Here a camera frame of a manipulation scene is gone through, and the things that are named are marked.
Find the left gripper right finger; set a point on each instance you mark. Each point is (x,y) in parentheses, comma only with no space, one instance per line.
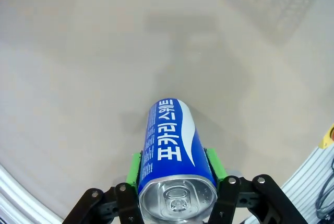
(235,200)

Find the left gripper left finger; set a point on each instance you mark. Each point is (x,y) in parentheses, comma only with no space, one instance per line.
(122,203)

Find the blue Pocari Sweat can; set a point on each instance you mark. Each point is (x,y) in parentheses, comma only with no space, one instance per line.
(169,143)

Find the yellow warning sticker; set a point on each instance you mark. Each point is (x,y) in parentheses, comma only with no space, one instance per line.
(327,138)

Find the ribbed aluminium frame rail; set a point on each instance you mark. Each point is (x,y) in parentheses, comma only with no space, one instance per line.
(300,182)

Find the white table edge rail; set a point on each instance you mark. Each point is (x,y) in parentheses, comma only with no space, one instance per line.
(15,195)

